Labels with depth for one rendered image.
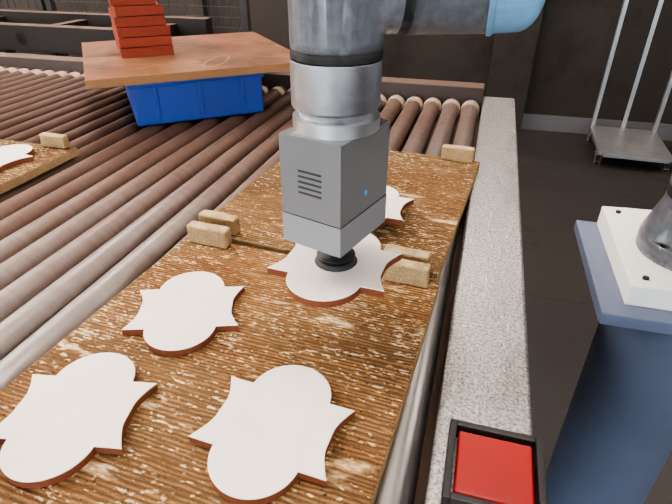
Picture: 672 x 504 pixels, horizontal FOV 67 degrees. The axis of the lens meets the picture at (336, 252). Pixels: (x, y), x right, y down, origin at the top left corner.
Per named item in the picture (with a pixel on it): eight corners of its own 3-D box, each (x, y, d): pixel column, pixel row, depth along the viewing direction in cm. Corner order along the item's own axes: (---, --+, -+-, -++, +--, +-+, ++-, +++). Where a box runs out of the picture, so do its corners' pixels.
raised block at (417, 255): (430, 269, 63) (433, 250, 62) (427, 277, 62) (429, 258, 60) (384, 260, 65) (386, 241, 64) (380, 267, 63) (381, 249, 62)
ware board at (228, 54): (253, 37, 161) (253, 31, 160) (311, 68, 122) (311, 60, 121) (83, 49, 144) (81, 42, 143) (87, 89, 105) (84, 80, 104)
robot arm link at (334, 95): (270, 60, 40) (327, 45, 46) (273, 117, 42) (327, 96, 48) (351, 71, 36) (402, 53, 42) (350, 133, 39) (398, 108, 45)
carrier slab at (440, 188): (478, 169, 95) (480, 161, 94) (435, 289, 62) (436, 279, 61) (307, 146, 105) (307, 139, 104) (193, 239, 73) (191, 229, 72)
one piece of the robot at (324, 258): (330, 226, 52) (330, 243, 53) (308, 242, 49) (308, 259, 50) (363, 237, 50) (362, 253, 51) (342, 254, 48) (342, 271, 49)
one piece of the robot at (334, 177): (310, 64, 48) (313, 216, 57) (247, 83, 42) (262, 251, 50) (402, 77, 44) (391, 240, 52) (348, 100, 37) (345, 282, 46)
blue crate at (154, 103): (235, 84, 150) (232, 48, 145) (267, 112, 126) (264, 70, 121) (125, 95, 139) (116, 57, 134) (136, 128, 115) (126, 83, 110)
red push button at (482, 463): (529, 456, 43) (532, 445, 42) (532, 523, 38) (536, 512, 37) (457, 439, 44) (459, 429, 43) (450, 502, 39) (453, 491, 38)
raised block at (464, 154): (473, 161, 94) (476, 146, 93) (472, 164, 93) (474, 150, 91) (441, 156, 96) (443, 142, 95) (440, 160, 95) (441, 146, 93)
